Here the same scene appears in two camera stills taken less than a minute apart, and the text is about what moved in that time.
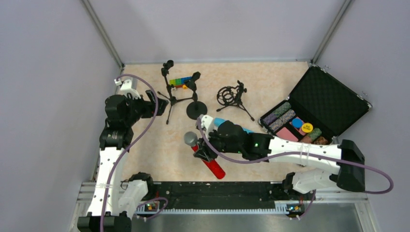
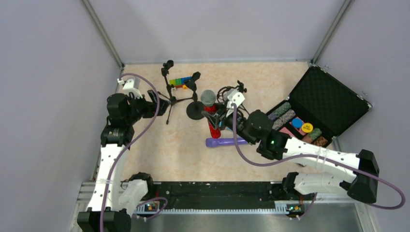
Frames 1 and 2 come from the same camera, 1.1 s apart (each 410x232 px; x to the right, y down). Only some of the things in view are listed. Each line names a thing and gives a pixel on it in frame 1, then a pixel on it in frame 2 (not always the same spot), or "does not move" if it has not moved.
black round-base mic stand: x=195 y=108 does not move
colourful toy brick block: x=179 y=82 does not move
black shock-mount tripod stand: x=227 y=95 does not move
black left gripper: x=151 y=104 does not move
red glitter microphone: x=191 y=138 → x=209 y=99
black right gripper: x=208 y=147 → x=222 y=118
